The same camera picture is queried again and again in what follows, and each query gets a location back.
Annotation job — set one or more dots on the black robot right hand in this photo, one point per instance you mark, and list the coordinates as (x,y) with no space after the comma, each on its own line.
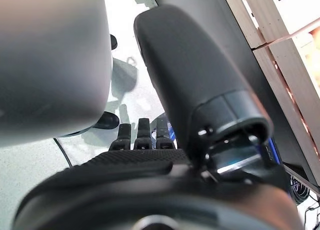
(190,65)

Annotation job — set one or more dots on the wooden potato crate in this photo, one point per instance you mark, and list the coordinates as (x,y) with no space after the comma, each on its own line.
(282,65)

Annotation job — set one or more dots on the silver robot right leg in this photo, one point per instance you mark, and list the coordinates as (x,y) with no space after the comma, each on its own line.
(50,65)

